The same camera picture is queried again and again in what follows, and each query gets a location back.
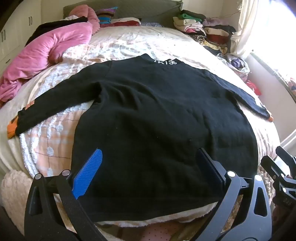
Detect pink quilt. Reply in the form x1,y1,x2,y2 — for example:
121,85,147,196
0,5,100,102

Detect person's pink dotted clothing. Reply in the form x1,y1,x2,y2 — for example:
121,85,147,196
97,220,199,241

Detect beige shaggy rug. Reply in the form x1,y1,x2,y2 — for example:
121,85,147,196
257,163,278,209

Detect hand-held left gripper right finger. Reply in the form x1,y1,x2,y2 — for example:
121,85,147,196
195,148,274,241

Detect window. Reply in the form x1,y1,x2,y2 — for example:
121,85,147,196
257,0,296,70

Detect pile of folded clothes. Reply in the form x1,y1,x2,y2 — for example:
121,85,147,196
173,9,236,56

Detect cream wardrobe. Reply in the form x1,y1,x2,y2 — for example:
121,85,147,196
0,0,47,70

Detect red plastic bag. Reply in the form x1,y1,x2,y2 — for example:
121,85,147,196
246,80,262,96

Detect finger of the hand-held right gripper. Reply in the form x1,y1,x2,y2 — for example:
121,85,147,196
261,156,293,186
276,146,296,172

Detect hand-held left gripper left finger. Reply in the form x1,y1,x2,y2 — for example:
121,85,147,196
24,148,109,241

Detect colourful striped pillow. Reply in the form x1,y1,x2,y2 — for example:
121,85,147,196
95,7,118,25

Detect black sweater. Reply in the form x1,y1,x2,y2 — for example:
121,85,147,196
7,53,274,223

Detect black cloth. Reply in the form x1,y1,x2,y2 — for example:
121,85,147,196
25,17,88,47

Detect floral laundry basket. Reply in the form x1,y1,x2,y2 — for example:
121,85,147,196
217,53,251,81

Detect cream curtain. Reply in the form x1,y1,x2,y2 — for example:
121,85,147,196
231,0,262,58

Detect olive padded headboard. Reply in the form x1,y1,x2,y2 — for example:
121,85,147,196
63,0,183,24

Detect striped pillows at headboard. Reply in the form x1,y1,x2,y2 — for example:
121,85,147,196
111,20,141,28

